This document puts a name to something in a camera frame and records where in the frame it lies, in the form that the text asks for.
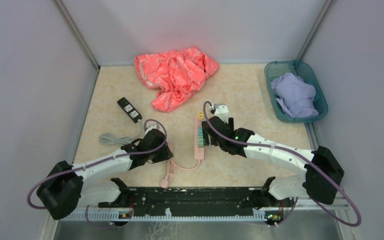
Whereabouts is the grey power cord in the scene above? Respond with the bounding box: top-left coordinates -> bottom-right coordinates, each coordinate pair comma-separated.
98,119 -> 147,147

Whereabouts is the green plug adapter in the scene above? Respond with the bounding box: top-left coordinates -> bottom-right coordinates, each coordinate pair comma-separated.
197,141 -> 205,148
197,135 -> 204,142

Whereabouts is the pink power strip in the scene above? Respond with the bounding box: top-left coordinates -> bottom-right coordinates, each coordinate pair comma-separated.
193,111 -> 205,161

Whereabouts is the teal plastic basket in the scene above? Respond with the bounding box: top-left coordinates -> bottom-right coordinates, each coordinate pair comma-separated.
264,60 -> 329,124

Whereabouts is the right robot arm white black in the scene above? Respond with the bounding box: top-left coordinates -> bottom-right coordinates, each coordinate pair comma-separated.
202,116 -> 345,206

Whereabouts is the black power strip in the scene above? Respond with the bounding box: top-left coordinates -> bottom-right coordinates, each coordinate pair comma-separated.
117,97 -> 143,124

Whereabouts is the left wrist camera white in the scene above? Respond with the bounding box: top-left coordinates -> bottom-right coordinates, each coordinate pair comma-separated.
144,123 -> 159,134

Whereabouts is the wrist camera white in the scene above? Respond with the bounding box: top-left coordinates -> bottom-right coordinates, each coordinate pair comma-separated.
210,104 -> 229,124
144,123 -> 159,134

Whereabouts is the pink power cord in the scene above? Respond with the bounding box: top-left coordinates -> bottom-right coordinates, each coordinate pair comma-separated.
160,140 -> 202,190

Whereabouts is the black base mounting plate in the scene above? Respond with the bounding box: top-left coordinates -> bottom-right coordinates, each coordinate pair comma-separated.
97,186 -> 294,219

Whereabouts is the pink crumpled cloth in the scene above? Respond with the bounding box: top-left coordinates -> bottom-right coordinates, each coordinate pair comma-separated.
134,46 -> 220,113

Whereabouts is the white slotted cable duct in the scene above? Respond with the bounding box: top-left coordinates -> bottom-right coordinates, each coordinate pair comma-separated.
61,208 -> 268,222

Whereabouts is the yellow plug adapter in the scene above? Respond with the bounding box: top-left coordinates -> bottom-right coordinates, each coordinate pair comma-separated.
197,111 -> 205,120

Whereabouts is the lavender cloth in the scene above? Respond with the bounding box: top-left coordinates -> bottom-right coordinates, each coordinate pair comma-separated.
270,72 -> 319,118

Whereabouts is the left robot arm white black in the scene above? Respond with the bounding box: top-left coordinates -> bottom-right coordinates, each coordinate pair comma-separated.
36,129 -> 174,220

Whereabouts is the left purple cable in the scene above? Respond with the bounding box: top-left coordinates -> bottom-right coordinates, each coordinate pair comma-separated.
26,119 -> 168,230

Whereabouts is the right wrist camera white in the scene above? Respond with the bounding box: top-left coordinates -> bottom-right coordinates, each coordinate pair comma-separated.
210,104 -> 229,124

